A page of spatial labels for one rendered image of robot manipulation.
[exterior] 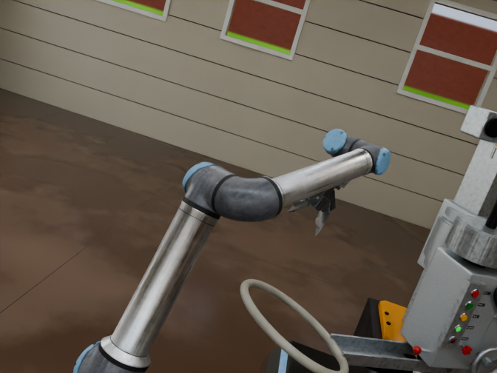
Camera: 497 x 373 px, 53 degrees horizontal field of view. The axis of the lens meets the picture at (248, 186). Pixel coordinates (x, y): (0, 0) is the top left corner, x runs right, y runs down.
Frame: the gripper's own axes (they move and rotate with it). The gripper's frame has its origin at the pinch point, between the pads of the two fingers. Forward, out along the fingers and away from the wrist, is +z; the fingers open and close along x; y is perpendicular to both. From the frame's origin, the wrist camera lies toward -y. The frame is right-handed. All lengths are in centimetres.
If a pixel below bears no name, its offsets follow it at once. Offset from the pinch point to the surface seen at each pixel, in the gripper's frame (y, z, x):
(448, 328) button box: -34, -4, 57
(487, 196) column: -102, -61, 19
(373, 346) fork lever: -39, 22, 40
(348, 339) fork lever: -28, 25, 33
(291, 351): 20, 29, 36
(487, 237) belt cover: -25, -38, 47
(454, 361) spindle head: -49, 6, 64
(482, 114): -89, -92, -6
